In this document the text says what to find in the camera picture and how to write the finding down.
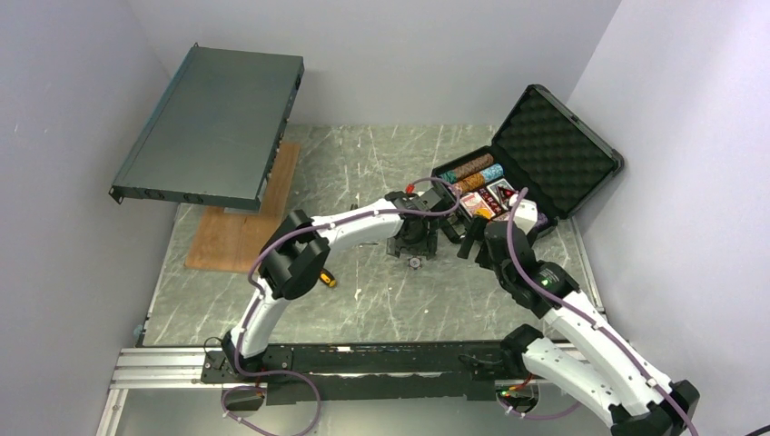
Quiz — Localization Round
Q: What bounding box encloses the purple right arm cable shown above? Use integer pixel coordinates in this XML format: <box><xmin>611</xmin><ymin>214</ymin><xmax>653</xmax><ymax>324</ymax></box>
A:
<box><xmin>505</xmin><ymin>187</ymin><xmax>699</xmax><ymax>436</ymax></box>

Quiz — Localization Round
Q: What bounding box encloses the red black triangular button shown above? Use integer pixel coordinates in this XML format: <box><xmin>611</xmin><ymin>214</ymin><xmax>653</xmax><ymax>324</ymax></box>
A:
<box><xmin>493</xmin><ymin>182</ymin><xmax>518</xmax><ymax>208</ymax></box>

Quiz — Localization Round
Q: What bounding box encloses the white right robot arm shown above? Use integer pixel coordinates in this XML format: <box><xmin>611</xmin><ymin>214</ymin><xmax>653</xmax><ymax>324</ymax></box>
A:
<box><xmin>458</xmin><ymin>216</ymin><xmax>700</xmax><ymax>435</ymax></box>

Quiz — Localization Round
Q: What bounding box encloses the brown wooden board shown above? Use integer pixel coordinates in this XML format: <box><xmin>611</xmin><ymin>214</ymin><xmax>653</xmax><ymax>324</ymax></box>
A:
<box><xmin>184</xmin><ymin>143</ymin><xmax>301</xmax><ymax>273</ymax></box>

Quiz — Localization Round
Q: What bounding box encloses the white blue poker chip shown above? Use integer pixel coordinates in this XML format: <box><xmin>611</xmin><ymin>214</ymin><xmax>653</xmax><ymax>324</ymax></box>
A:
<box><xmin>408</xmin><ymin>256</ymin><xmax>422</xmax><ymax>270</ymax></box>

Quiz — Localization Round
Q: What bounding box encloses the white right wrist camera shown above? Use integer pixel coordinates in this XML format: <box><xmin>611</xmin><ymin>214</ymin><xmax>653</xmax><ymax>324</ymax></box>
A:
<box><xmin>511</xmin><ymin>200</ymin><xmax>539</xmax><ymax>233</ymax></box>

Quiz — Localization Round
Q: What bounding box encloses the black poker set case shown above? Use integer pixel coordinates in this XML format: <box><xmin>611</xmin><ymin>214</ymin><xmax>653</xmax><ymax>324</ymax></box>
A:
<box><xmin>431</xmin><ymin>84</ymin><xmax>624</xmax><ymax>241</ymax></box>

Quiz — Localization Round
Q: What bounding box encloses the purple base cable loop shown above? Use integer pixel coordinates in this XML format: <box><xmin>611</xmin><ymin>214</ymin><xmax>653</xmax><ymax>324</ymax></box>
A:
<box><xmin>221</xmin><ymin>369</ymin><xmax>323</xmax><ymax>436</ymax></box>

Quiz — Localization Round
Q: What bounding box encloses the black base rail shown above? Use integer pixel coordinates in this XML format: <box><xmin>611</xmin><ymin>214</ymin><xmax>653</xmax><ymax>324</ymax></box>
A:
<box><xmin>201</xmin><ymin>341</ymin><xmax>529</xmax><ymax>405</ymax></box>

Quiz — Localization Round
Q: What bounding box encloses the red playing card deck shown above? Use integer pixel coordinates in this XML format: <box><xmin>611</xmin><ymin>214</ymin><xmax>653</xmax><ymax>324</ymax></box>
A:
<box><xmin>460</xmin><ymin>192</ymin><xmax>496</xmax><ymax>218</ymax></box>

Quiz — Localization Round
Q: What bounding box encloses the orange black screwdriver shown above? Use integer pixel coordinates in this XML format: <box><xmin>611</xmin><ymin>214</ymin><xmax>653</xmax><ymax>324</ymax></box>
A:
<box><xmin>320</xmin><ymin>270</ymin><xmax>337</xmax><ymax>288</ymax></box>

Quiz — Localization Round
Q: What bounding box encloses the yellow dealer button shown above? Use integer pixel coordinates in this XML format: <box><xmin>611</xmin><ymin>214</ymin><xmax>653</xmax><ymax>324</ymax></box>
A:
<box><xmin>474</xmin><ymin>208</ymin><xmax>493</xmax><ymax>220</ymax></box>

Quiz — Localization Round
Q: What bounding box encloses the blue playing card deck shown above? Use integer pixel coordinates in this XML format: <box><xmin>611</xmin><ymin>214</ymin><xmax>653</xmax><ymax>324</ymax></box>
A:
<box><xmin>485</xmin><ymin>177</ymin><xmax>518</xmax><ymax>210</ymax></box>

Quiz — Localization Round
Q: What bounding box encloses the dark grey rack server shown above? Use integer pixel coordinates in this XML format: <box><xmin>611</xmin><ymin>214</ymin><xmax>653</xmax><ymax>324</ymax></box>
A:
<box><xmin>109</xmin><ymin>44</ymin><xmax>305</xmax><ymax>211</ymax></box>

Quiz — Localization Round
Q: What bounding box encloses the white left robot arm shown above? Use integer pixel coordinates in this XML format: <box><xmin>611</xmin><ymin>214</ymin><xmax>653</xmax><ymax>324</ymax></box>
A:
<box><xmin>222</xmin><ymin>188</ymin><xmax>459</xmax><ymax>382</ymax></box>

